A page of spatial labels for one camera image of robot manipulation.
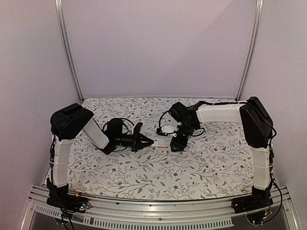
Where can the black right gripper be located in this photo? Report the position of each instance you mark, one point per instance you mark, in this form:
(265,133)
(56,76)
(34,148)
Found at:
(181,137)

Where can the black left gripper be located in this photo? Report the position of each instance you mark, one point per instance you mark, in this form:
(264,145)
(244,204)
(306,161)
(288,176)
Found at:
(137,144)

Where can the white remote control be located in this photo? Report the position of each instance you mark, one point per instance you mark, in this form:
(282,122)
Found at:
(162,149)

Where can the white battery cover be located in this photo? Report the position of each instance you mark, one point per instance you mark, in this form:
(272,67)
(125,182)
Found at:
(161,143)

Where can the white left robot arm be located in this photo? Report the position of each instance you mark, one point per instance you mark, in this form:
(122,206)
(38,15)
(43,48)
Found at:
(68,122)

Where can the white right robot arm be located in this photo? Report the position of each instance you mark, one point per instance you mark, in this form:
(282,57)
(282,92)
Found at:
(250,115)

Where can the floral patterned table mat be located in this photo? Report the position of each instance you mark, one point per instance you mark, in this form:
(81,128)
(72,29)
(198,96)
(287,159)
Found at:
(228,152)

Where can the front aluminium rail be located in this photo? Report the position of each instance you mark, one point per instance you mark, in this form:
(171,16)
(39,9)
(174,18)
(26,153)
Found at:
(109,213)

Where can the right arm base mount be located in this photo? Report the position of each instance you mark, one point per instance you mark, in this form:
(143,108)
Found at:
(257,206)

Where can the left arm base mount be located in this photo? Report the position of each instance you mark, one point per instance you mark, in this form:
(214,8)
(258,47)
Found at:
(59,197)

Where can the left aluminium frame post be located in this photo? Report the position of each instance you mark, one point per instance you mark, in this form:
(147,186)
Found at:
(67,49)

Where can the aluminium frame post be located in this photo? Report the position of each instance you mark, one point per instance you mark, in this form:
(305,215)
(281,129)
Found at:
(67,49)
(251,49)

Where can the right aluminium frame post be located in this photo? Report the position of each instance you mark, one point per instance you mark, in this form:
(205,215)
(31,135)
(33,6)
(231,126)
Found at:
(251,49)

